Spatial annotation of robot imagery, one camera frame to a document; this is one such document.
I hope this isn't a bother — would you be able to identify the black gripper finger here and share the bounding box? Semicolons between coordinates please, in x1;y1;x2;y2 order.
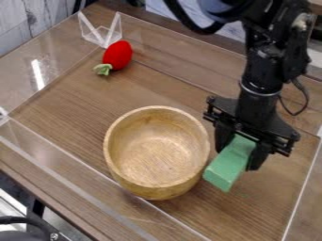
215;122;235;153
247;142;271;171

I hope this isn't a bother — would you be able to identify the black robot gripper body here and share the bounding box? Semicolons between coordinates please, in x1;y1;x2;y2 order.
204;83;300;156

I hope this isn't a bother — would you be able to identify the green rectangular stick block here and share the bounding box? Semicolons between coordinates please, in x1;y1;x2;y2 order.
203;135;255;192

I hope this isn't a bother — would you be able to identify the brown wooden bowl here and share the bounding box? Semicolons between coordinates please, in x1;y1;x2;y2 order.
103;105;210;201

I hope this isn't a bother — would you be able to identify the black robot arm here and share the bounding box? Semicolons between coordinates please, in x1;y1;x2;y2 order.
199;0;312;170

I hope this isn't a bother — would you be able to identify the red plush strawberry toy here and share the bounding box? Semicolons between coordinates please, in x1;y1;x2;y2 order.
93;40;133;75

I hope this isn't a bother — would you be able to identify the black stand under table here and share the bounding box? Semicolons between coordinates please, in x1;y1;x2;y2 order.
0;197;73;241

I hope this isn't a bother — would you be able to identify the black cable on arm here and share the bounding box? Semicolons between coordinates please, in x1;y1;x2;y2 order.
161;0;236;36

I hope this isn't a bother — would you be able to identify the clear acrylic corner bracket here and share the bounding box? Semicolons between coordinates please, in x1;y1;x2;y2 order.
76;11;121;49

